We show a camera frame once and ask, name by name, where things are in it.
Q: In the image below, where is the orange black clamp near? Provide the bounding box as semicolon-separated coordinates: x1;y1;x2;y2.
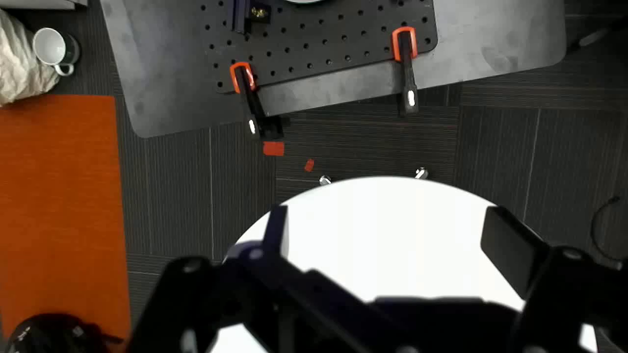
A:
230;62;283;142

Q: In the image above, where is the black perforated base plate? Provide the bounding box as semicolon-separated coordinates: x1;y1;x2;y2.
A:
197;0;438;95

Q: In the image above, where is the orange black clamp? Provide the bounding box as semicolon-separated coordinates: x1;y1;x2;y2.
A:
391;26;418;115
230;62;283;142

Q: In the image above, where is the round white table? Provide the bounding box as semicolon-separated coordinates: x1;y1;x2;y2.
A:
210;175;599;353

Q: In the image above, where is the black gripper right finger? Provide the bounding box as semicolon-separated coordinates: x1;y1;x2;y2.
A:
481;207;628;353

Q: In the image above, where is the white crumpled cloth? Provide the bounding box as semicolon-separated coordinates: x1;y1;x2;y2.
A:
0;11;59;107

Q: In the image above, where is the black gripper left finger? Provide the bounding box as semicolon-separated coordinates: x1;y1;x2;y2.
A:
130;205;369;353

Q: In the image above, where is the grey floor mat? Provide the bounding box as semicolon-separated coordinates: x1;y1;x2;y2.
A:
100;0;568;138

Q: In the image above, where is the white mug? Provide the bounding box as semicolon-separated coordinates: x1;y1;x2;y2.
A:
32;28;81;79

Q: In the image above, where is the orange black clamp far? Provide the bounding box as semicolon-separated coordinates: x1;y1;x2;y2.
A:
391;26;418;115

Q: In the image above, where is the orange carpet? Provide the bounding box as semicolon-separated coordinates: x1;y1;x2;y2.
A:
0;95;132;338

